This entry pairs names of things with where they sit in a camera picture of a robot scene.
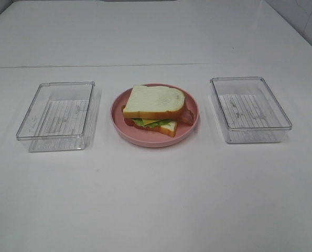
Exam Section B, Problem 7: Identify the clear plastic tray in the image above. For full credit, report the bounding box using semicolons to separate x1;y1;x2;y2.
210;77;293;144
16;81;98;152

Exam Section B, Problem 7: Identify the clear right plastic tray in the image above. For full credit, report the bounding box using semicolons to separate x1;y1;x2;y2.
210;77;293;144

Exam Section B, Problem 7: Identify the yellow cheese slice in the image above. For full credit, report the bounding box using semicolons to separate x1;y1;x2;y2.
142;119;159;125

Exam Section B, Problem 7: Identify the green lettuce leaf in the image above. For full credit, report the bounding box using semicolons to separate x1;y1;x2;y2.
132;118;171;128

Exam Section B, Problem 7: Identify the bread slice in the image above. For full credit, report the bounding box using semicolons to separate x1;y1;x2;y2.
124;119;178;137
123;85;186;119

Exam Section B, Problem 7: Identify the pink round plate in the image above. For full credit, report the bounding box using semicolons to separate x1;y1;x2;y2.
110;83;199;148

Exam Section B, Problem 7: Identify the clear left plastic tray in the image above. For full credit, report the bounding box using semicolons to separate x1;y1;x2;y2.
16;81;98;152

